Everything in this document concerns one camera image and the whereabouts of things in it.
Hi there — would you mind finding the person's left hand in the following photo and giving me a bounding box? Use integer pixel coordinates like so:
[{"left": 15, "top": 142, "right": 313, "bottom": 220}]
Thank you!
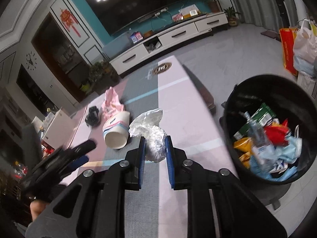
[{"left": 30, "top": 200, "right": 49, "bottom": 221}]

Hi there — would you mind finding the black item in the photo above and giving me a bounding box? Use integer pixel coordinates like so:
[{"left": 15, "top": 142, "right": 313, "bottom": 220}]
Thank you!
[{"left": 85, "top": 106, "right": 99, "bottom": 127}]

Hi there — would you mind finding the plaid tablecloth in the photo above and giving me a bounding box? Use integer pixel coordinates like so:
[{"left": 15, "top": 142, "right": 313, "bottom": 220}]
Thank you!
[{"left": 67, "top": 56, "right": 234, "bottom": 237}]

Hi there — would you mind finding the white cylinder air purifier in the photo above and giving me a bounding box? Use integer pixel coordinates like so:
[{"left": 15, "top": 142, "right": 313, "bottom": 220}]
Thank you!
[{"left": 294, "top": 0, "right": 307, "bottom": 25}]

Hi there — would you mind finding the white tissue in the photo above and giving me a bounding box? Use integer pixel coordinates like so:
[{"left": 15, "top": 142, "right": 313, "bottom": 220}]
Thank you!
[{"left": 129, "top": 108, "right": 167, "bottom": 163}]

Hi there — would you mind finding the white tv cabinet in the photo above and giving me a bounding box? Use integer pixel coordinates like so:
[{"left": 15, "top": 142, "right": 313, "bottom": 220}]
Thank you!
[{"left": 110, "top": 12, "right": 228, "bottom": 75}]

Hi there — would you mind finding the blue face mask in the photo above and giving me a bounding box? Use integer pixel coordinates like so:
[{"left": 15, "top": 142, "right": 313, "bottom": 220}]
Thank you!
[{"left": 249, "top": 125, "right": 303, "bottom": 182}]

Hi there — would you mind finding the red yellow snack bag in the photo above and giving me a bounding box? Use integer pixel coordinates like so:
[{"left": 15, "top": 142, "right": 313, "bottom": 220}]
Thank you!
[{"left": 264, "top": 119, "right": 291, "bottom": 147}]

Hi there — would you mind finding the pink plastic wrapper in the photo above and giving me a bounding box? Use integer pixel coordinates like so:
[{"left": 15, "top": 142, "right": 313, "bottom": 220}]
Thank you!
[{"left": 102, "top": 87, "right": 125, "bottom": 120}]

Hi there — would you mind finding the grey curtain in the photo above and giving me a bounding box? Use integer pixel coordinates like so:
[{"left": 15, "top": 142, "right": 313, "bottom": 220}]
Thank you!
[{"left": 233, "top": 0, "right": 298, "bottom": 31}]

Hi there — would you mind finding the clear plastic bottle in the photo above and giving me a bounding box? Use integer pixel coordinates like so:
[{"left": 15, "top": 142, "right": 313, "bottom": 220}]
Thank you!
[{"left": 244, "top": 112, "right": 277, "bottom": 173}]

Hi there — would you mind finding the green snack bag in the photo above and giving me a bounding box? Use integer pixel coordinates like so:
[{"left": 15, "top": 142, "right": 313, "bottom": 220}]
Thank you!
[{"left": 233, "top": 103, "right": 276, "bottom": 140}]

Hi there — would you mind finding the blue box on cabinet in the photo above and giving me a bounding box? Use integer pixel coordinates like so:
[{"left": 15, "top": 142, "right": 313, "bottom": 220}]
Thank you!
[{"left": 130, "top": 32, "right": 143, "bottom": 44}]

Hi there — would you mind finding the large left potted plant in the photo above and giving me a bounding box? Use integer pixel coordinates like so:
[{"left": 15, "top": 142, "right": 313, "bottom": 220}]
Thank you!
[{"left": 79, "top": 60, "right": 120, "bottom": 95}]

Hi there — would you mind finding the black trash bin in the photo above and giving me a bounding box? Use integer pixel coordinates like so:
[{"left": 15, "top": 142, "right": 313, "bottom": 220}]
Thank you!
[{"left": 219, "top": 75, "right": 316, "bottom": 209}]

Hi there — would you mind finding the yellow chip bag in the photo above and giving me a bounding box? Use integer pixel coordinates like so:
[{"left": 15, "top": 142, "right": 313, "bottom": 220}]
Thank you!
[{"left": 233, "top": 137, "right": 252, "bottom": 169}]

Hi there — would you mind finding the red paper shopping bag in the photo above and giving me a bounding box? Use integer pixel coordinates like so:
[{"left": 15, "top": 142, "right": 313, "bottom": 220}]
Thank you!
[{"left": 279, "top": 28, "right": 298, "bottom": 76}]

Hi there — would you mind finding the white paper cup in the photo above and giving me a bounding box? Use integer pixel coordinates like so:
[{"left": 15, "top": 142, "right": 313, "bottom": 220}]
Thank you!
[{"left": 103, "top": 111, "right": 130, "bottom": 149}]

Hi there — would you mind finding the small potted plant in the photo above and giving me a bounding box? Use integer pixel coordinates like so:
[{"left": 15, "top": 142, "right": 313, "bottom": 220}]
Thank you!
[{"left": 224, "top": 7, "right": 241, "bottom": 27}]

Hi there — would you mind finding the white pink plastic bag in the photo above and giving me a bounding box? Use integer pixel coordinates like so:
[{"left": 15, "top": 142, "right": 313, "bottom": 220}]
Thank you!
[{"left": 293, "top": 19, "right": 316, "bottom": 79}]

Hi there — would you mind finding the round wall clock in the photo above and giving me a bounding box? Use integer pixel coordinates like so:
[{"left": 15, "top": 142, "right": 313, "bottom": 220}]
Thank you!
[{"left": 26, "top": 52, "right": 37, "bottom": 71}]

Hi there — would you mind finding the left red knot decoration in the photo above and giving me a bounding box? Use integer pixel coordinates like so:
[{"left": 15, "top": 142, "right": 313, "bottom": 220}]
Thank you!
[{"left": 60, "top": 9, "right": 81, "bottom": 38}]

